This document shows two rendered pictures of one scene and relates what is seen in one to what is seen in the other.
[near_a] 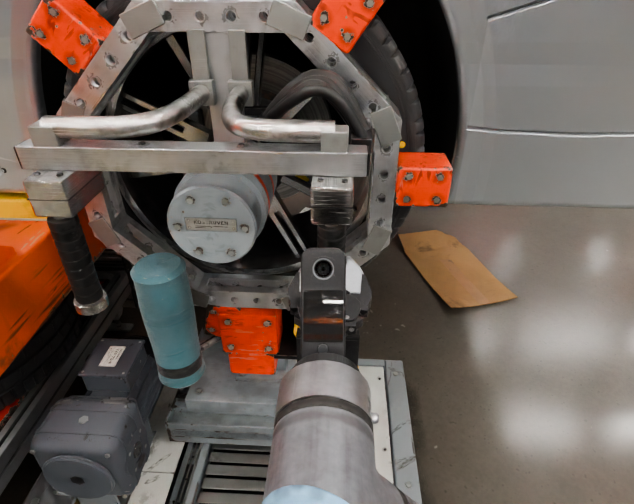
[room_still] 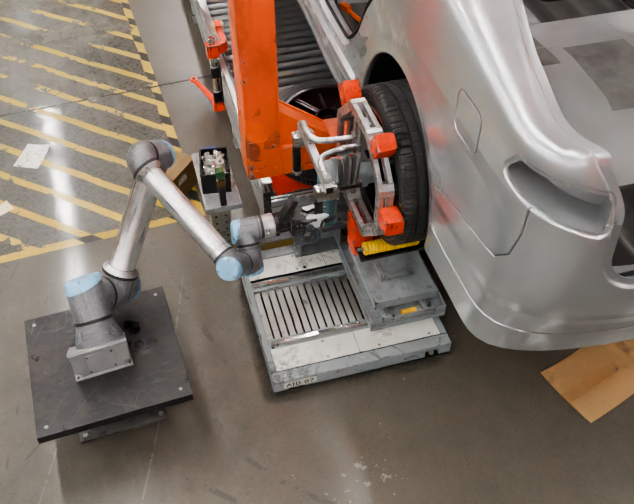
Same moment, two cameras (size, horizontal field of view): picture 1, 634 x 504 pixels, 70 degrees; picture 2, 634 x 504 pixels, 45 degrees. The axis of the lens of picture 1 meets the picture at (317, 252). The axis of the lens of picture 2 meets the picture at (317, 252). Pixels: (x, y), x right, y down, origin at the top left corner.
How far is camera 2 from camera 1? 2.67 m
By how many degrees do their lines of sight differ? 54
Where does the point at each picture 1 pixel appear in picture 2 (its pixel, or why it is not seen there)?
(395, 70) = (401, 176)
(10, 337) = (306, 162)
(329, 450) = (248, 221)
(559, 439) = (443, 446)
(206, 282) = (354, 198)
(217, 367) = not seen: hidden behind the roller
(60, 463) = not seen: hidden behind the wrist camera
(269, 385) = (373, 270)
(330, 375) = (267, 217)
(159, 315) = not seen: hidden behind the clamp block
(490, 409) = (448, 406)
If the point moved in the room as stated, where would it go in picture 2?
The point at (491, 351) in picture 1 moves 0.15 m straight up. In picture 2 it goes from (508, 406) to (514, 386)
